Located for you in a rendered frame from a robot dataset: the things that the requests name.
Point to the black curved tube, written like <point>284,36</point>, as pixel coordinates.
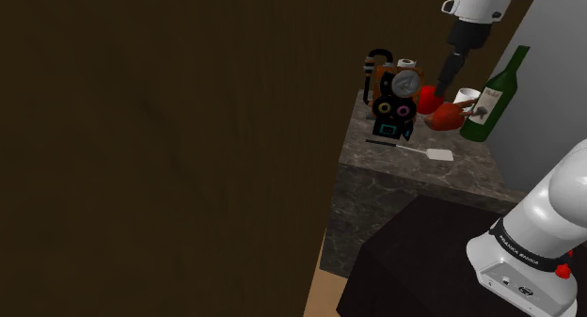
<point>367,84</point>

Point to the black toy with coloured rings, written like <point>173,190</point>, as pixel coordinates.
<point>390,121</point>

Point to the dark robot stand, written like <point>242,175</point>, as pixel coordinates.
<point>412,261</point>

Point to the red-orange rounded pot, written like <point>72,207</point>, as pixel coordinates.
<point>447,116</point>

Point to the orange box with white roll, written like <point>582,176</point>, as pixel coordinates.
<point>383,80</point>

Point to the green wine bottle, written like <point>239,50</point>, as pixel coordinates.
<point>497,84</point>

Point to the white cup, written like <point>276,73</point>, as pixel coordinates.
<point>466,95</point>

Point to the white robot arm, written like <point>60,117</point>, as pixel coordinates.
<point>541,215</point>

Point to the red cup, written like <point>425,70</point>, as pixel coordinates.
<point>427,100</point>

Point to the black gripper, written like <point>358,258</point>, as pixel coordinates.
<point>468,34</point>

